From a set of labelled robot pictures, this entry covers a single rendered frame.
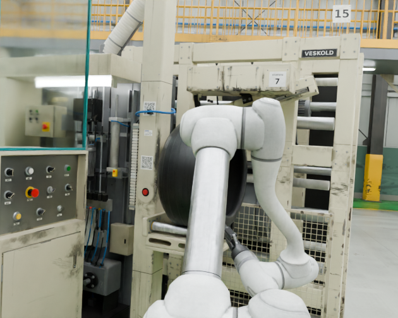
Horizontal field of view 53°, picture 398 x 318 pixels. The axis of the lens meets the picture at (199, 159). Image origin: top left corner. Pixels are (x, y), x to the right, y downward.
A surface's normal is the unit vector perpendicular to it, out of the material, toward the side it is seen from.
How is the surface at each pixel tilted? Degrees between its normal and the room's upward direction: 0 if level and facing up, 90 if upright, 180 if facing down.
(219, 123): 62
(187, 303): 51
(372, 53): 90
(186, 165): 79
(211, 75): 90
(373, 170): 90
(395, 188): 90
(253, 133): 103
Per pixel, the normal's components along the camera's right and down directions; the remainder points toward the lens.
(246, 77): -0.42, 0.03
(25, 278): 0.91, 0.07
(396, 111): -0.11, 0.04
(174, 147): -0.34, -0.45
